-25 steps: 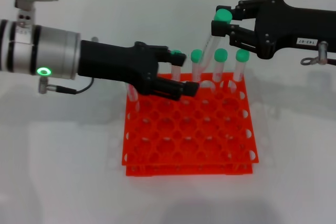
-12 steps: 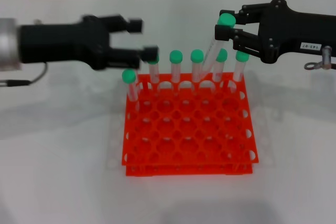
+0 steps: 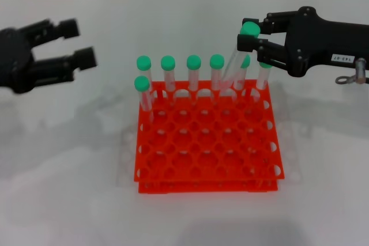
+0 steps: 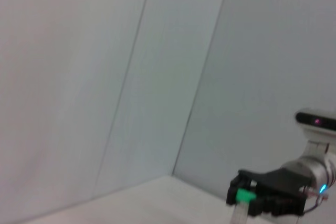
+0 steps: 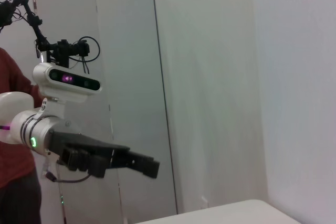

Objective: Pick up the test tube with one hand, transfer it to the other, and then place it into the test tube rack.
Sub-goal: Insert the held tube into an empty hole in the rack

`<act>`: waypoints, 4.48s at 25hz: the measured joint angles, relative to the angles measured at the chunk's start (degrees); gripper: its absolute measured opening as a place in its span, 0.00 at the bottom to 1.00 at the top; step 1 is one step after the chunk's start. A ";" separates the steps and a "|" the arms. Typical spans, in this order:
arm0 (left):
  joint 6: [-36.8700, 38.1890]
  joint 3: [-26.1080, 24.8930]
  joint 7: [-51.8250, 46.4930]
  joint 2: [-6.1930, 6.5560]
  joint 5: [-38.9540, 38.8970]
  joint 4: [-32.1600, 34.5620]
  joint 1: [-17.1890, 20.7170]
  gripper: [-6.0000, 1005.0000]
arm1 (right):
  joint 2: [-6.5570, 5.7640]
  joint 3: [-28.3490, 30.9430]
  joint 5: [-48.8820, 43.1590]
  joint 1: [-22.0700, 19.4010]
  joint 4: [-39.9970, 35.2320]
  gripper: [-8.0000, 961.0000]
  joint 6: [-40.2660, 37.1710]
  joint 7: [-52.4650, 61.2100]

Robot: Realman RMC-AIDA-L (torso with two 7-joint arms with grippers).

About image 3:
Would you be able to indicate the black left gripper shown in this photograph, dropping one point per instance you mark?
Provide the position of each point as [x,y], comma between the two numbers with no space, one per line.
[14,61]

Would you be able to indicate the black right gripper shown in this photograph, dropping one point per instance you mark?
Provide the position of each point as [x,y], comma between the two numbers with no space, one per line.
[317,41]

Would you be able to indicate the clear green-capped test tube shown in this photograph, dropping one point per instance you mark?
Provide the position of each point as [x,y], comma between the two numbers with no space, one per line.
[240,80]
[142,82]
[193,61]
[216,61]
[143,63]
[263,77]
[167,62]
[249,30]

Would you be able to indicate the orange test tube rack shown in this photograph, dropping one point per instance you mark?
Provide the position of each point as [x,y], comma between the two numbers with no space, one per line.
[201,189]

